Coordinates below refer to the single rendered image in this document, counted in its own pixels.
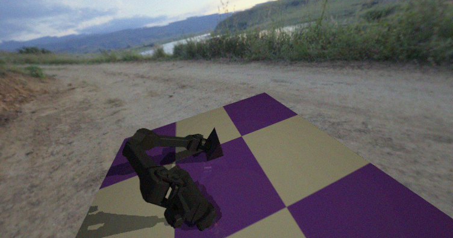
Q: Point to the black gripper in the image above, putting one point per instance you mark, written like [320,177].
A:
[206,218]

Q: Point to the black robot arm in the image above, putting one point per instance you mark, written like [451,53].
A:
[185,200]

